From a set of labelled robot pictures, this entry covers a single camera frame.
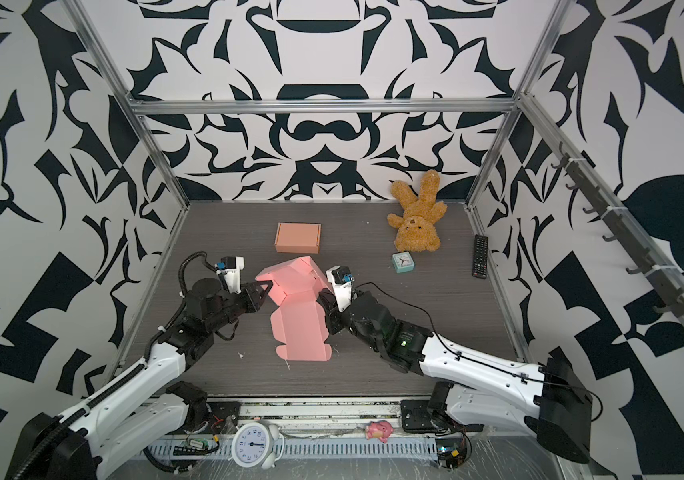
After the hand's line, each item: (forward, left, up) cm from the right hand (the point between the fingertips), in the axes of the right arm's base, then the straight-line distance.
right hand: (320, 294), depth 71 cm
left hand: (+7, +13, -4) cm, 15 cm away
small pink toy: (-25, -13, -19) cm, 34 cm away
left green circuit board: (-28, +29, -20) cm, 45 cm away
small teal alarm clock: (+23, -25, -21) cm, 40 cm away
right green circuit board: (-29, -30, -24) cm, 48 cm away
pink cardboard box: (-5, +5, -4) cm, 9 cm away
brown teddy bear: (+32, -30, -14) cm, 46 cm away
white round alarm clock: (-27, +15, -19) cm, 36 cm away
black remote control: (+21, -51, -23) cm, 60 cm away
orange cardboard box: (+31, +10, -18) cm, 37 cm away
